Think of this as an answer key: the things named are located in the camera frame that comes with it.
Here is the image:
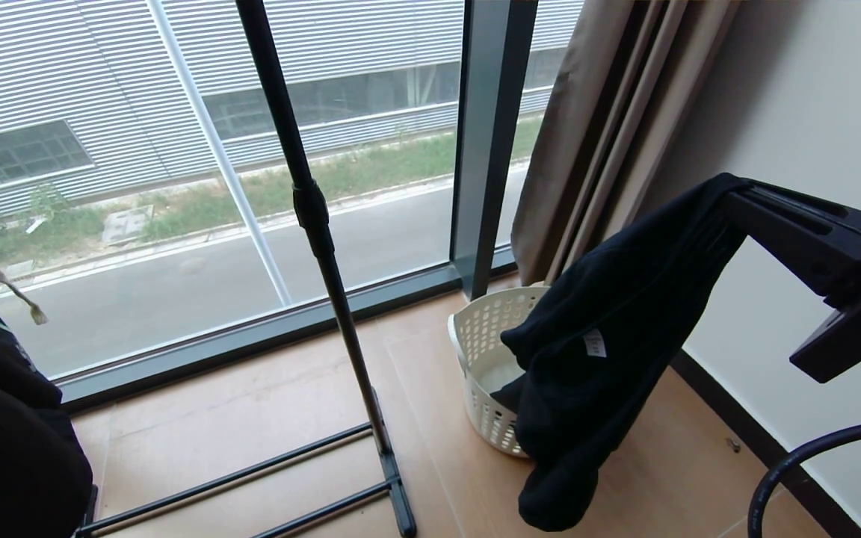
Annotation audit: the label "white laundry basket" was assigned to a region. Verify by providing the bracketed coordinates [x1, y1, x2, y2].
[448, 285, 551, 458]

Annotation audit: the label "black shorts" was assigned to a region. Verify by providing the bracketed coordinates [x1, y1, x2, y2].
[0, 228, 95, 538]

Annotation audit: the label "black clothes rack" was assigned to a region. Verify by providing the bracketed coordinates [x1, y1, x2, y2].
[75, 0, 418, 538]

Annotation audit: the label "window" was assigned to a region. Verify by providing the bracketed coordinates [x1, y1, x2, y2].
[0, 0, 584, 412]

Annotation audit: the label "black cable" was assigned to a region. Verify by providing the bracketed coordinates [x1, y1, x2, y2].
[747, 416, 861, 538]

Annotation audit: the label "brown curtain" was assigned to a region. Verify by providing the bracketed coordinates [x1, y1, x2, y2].
[511, 0, 741, 288]

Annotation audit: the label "black garment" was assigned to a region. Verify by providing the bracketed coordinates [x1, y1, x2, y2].
[490, 173, 749, 533]

